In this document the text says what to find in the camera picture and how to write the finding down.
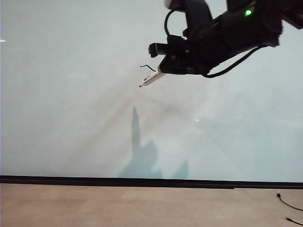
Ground thin black cable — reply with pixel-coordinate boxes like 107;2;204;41
285;216;303;226

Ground black cable with plug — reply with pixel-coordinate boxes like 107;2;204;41
276;189;303;212

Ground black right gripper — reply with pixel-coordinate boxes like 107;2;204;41
157;22;229;76

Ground black whiteboard bottom rail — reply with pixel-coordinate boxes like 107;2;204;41
0;175;303;190

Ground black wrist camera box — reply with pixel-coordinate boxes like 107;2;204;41
147;35;188;59

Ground white glass whiteboard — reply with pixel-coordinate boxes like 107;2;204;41
0;0;303;183

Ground white black whiteboard marker pen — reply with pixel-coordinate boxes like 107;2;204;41
138;70;167;88

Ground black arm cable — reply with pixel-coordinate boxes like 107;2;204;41
201;45;262;79

